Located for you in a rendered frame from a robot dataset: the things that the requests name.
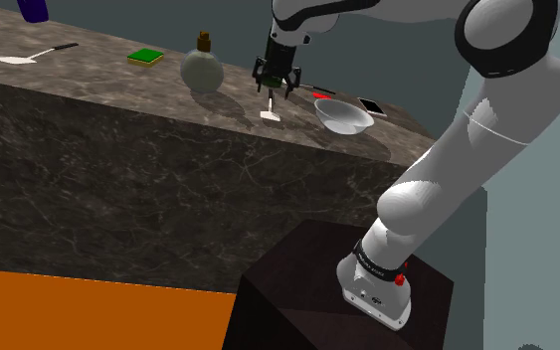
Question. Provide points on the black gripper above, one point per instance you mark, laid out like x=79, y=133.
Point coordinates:
x=279, y=58

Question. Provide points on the clear glass bowl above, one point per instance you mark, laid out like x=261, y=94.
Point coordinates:
x=345, y=116

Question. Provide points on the dark robot stand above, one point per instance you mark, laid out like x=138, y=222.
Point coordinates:
x=299, y=295

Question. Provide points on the small red flat thing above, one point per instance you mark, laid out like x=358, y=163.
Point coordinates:
x=320, y=96

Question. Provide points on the dark blue container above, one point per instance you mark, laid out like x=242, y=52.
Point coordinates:
x=33, y=10

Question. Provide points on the round glass bottle brown cork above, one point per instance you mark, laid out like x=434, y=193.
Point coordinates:
x=202, y=70

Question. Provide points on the white smartphone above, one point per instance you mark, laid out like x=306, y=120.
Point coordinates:
x=374, y=107

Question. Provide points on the green and yellow sponge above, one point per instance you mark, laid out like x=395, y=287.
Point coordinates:
x=145, y=56

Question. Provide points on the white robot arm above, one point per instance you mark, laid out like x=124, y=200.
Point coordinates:
x=502, y=126

